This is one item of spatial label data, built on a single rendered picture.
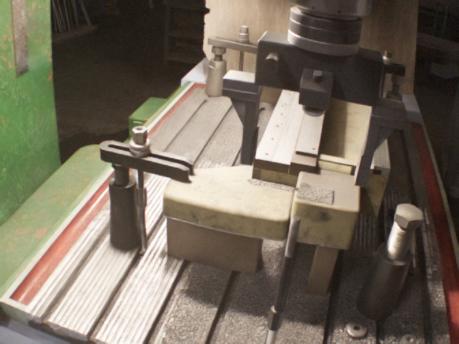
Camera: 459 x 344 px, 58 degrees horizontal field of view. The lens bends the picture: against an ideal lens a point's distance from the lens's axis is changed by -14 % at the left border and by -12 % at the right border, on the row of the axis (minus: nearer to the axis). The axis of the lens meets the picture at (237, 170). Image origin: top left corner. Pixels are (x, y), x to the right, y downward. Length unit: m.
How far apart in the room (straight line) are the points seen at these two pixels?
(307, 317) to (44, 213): 0.68
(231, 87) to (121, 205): 0.48
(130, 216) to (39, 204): 0.35
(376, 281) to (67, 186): 0.82
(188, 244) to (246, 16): 1.13
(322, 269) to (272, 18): 1.21
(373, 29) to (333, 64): 1.53
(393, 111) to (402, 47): 1.58
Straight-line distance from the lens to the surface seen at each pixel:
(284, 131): 0.92
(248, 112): 0.51
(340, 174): 0.83
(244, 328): 0.83
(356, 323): 0.86
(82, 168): 1.33
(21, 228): 1.14
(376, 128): 0.50
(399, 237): 0.79
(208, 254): 0.92
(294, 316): 0.86
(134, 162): 0.85
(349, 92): 0.48
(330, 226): 0.76
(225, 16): 1.83
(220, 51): 1.65
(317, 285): 0.89
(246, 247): 0.89
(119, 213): 0.93
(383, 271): 0.82
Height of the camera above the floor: 1.47
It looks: 31 degrees down
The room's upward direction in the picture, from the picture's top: 5 degrees clockwise
